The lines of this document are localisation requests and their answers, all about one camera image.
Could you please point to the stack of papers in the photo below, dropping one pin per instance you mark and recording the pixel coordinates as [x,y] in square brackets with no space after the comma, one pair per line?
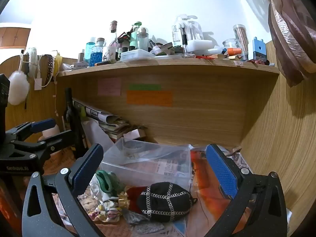
[106,121]

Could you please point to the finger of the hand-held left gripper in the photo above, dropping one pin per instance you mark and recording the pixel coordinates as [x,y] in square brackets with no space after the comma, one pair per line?
[59,138]
[43,125]

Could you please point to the clear labelled glass bottle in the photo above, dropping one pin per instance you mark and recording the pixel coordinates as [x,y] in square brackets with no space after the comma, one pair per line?
[112,42]

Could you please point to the green scrunchie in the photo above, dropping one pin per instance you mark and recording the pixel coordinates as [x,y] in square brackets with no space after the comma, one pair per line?
[106,181]

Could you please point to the orange marker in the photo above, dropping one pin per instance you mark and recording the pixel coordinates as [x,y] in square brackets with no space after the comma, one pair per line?
[234,51]

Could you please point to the red velvet scrunchie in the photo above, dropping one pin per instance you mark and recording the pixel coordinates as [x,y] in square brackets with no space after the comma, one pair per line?
[133,198]

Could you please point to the wooden wardrobe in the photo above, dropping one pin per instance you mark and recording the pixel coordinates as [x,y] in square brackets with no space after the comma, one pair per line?
[14,37]

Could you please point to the pink sticky note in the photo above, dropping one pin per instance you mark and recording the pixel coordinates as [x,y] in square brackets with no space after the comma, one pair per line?
[109,87]

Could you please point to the dark wine bottle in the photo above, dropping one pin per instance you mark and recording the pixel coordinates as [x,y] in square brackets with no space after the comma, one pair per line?
[71,113]

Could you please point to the mint green pump bottle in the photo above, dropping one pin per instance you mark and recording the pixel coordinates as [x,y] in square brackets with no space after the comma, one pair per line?
[134,37]

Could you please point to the teal toner bottle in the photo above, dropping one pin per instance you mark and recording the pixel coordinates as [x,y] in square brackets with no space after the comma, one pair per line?
[90,48]

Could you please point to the brown cosmetic tube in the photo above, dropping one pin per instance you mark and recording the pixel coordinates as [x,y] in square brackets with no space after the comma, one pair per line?
[81,55]

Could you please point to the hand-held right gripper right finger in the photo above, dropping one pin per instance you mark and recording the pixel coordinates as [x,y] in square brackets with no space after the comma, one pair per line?
[222,171]

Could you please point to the white fluffy puff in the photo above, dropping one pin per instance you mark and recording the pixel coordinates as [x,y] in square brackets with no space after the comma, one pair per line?
[17,87]

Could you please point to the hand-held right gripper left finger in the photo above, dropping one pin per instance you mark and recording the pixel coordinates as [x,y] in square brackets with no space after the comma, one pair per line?
[91,167]

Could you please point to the round glass jar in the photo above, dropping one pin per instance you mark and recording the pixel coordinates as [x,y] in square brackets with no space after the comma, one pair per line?
[230,45]

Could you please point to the wooden shelf unit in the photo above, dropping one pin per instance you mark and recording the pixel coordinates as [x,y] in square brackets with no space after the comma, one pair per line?
[197,118]

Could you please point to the tall clear cylinder container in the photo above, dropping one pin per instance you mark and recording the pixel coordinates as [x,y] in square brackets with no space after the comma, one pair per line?
[241,38]

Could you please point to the clear bottle with silver cap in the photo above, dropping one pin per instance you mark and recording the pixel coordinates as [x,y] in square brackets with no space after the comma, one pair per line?
[142,39]

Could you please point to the yellow headband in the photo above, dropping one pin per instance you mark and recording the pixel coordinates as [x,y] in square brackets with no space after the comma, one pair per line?
[58,63]

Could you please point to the mauve striped curtain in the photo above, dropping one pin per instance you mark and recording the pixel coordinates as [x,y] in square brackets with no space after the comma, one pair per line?
[291,29]

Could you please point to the white plastic tray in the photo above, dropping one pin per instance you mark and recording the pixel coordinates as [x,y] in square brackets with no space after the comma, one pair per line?
[201,45]

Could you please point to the orange sticky note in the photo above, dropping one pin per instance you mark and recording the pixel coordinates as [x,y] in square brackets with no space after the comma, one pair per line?
[149,98]

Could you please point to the blue plastic box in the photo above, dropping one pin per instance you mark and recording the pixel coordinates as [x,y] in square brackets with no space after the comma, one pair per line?
[258,49]

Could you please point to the toothbrush package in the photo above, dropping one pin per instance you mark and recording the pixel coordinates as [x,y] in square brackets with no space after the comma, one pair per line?
[184,28]

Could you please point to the brown beaded headband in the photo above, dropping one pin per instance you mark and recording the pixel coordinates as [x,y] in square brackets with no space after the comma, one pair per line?
[50,69]

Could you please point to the brown pen tube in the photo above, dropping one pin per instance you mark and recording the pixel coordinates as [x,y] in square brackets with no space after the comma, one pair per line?
[105,62]

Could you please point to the white small carton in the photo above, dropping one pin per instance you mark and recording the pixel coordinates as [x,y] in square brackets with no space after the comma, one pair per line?
[79,65]

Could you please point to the floral scrunchie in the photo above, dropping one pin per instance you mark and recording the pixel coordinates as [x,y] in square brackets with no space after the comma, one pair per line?
[108,208]

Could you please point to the glass bottle with blue liquid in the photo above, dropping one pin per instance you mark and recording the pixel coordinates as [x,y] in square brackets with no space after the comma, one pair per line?
[96,54]

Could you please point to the white fluffy headband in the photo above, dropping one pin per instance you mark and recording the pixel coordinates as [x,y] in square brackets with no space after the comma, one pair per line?
[30,59]

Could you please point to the white card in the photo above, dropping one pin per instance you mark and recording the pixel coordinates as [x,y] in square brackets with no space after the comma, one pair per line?
[130,134]

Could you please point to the green sticky note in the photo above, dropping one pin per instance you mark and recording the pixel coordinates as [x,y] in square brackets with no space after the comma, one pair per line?
[145,87]

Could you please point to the newspaper print paper mat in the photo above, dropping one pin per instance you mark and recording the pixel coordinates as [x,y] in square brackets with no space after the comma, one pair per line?
[205,209]

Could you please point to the flat clear lidded container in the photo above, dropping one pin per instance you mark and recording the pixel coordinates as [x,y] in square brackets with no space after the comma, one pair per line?
[137,55]

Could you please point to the silver glitter pouch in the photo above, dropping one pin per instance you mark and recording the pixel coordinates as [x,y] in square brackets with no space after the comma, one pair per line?
[148,228]

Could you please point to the clear plastic box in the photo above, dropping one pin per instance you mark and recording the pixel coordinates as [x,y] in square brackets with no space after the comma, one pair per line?
[148,158]

